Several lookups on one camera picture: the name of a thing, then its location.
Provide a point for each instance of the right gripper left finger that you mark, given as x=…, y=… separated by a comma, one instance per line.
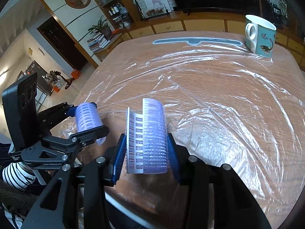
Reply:
x=75, y=189

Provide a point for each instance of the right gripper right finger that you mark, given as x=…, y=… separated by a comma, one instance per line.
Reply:
x=216, y=195

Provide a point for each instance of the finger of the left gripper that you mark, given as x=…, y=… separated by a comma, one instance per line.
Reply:
x=49, y=118
x=83, y=138

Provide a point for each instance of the purple hair roller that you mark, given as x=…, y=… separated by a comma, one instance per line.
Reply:
x=87, y=117

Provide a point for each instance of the purple hair roller strip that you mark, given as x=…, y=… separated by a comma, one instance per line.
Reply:
x=147, y=147

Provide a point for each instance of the striped sleeve forearm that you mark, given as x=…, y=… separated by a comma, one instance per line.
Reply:
x=15, y=202

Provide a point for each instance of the stack of books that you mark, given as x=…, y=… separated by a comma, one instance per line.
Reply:
x=97, y=42

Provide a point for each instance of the potted green plant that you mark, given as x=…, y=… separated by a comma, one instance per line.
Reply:
x=102, y=27

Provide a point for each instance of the teal floral mug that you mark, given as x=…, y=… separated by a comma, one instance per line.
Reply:
x=260, y=35

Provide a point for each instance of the wooden drawer cabinet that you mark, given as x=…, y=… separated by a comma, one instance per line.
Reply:
x=212, y=21

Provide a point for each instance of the black coffee machine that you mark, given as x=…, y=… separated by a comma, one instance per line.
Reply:
x=276, y=13

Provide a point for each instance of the black camera box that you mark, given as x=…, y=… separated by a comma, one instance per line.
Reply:
x=20, y=111

